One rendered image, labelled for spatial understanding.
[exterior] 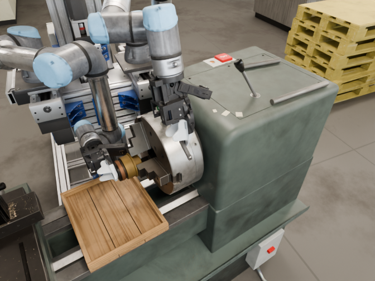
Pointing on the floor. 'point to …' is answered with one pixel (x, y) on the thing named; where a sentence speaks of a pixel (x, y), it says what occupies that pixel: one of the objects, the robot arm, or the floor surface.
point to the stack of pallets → (336, 44)
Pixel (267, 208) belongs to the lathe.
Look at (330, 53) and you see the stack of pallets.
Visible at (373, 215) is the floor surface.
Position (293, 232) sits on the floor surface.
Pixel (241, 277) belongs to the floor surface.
